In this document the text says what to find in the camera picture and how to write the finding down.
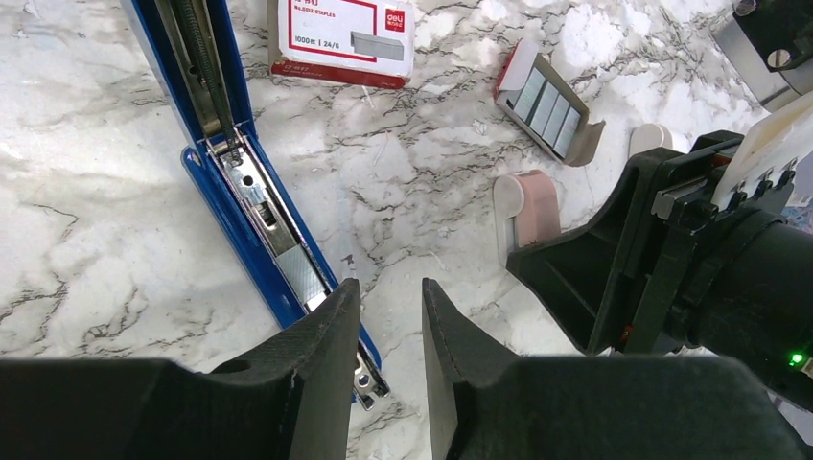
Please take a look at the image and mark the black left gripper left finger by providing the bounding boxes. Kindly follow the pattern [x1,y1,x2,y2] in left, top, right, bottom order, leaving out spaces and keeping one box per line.
[1,279,360,459]

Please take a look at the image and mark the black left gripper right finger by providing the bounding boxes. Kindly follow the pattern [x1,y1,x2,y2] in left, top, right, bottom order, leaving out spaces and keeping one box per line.
[422,278,812,459]

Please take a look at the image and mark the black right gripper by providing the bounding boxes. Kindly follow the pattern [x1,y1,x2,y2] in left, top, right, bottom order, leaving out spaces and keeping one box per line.
[507,131,812,410]

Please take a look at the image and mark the white small stapler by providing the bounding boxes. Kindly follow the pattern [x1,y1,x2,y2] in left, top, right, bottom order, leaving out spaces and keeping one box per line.
[628,123,690,157]

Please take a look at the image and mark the pink small stapler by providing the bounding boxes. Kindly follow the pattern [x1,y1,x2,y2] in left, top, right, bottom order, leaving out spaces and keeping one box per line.
[493,170,562,265]

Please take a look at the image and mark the red white staple box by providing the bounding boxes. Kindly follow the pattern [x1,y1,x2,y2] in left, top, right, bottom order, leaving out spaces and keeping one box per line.
[267,0,415,89]

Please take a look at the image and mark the blue black stapler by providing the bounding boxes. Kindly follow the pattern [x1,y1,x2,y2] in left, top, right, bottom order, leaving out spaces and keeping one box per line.
[123,0,338,329]

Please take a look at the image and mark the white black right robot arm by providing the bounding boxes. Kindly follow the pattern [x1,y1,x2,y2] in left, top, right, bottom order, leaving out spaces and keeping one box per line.
[507,96,812,410]

